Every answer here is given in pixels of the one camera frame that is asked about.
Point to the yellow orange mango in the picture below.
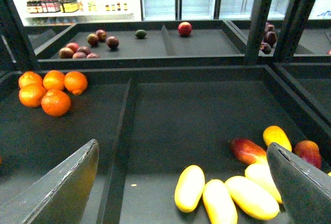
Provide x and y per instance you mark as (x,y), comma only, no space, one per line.
(276,134)

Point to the dark green avocado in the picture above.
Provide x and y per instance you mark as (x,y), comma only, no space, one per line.
(140,33)

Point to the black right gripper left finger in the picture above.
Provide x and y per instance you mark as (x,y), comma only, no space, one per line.
(61,195)

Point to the red mango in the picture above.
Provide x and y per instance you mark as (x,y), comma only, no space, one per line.
(247,151)
(309,151)

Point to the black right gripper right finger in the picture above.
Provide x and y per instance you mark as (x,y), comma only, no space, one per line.
(304,189)

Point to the orange fruit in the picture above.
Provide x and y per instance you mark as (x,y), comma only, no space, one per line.
(55,103)
(54,79)
(30,77)
(31,95)
(75,82)

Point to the red apple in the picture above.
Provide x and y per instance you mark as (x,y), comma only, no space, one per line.
(184,29)

